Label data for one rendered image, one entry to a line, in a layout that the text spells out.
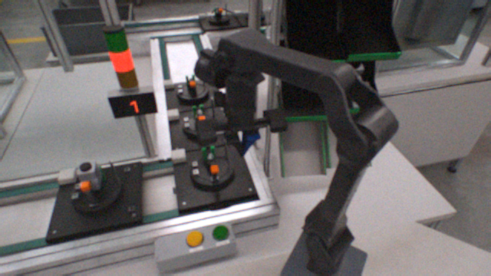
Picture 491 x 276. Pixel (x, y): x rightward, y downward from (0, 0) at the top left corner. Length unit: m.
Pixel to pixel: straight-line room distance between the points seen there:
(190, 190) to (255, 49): 0.58
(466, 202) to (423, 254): 1.56
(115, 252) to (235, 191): 0.36
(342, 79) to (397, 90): 1.40
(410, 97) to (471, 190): 1.03
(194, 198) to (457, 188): 2.09
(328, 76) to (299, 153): 0.58
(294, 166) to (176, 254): 0.42
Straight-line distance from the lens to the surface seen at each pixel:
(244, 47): 0.51
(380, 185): 1.21
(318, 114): 0.88
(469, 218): 2.53
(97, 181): 0.96
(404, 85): 1.84
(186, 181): 1.00
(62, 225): 1.02
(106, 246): 0.94
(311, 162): 0.99
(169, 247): 0.88
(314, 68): 0.45
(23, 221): 1.16
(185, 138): 1.15
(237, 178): 0.99
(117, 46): 0.86
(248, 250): 0.97
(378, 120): 0.45
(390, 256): 1.05
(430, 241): 1.13
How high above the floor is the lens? 1.70
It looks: 40 degrees down
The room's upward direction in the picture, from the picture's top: straight up
